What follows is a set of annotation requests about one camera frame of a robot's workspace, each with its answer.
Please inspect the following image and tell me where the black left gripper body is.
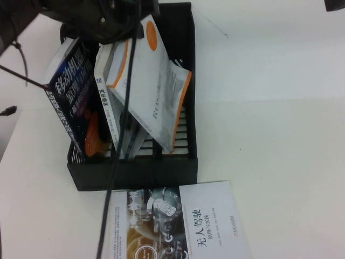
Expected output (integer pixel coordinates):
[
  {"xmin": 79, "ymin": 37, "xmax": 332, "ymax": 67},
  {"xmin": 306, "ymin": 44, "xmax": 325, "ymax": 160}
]
[{"xmin": 63, "ymin": 0, "xmax": 161, "ymax": 45}]

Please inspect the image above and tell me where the white orange ROS2 book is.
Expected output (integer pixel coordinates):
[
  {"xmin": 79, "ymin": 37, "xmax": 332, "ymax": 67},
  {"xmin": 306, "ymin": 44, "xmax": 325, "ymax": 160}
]
[{"xmin": 105, "ymin": 13, "xmax": 193, "ymax": 155}]

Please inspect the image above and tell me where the dark blue robot book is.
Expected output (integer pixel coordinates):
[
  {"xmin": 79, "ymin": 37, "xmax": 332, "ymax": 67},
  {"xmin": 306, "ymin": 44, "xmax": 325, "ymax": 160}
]
[{"xmin": 43, "ymin": 37, "xmax": 113, "ymax": 164}]

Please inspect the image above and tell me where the white-spine car book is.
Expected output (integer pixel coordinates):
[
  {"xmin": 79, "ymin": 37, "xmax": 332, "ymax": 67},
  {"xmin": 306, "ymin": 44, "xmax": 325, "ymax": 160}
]
[{"xmin": 93, "ymin": 40, "xmax": 148, "ymax": 160}]

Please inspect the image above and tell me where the black plastic book stand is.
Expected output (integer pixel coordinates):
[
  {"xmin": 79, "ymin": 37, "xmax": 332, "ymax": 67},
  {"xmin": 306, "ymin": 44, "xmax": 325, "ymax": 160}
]
[{"xmin": 59, "ymin": 2, "xmax": 199, "ymax": 192}]

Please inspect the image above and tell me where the white autonomous driving book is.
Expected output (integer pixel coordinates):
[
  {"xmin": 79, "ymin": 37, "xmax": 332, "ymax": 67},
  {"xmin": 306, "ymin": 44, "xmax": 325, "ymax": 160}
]
[{"xmin": 101, "ymin": 180, "xmax": 256, "ymax": 259}]

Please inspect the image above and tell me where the black cable with zip tie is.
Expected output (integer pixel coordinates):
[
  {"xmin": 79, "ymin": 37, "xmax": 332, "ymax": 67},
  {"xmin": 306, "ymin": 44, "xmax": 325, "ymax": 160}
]
[{"xmin": 10, "ymin": 37, "xmax": 30, "ymax": 87}]

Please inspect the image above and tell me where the thin black cable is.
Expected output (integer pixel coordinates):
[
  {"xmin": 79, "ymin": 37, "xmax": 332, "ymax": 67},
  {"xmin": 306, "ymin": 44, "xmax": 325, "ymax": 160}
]
[{"xmin": 0, "ymin": 64, "xmax": 51, "ymax": 91}]

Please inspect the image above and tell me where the black cable connector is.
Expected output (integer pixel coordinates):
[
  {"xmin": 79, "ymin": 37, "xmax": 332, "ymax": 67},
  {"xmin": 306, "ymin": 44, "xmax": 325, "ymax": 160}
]
[{"xmin": 0, "ymin": 105, "xmax": 18, "ymax": 117}]

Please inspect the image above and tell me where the long black cable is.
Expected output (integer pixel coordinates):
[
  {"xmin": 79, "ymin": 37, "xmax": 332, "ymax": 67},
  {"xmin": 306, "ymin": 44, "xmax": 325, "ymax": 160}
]
[{"xmin": 94, "ymin": 0, "xmax": 145, "ymax": 259}]

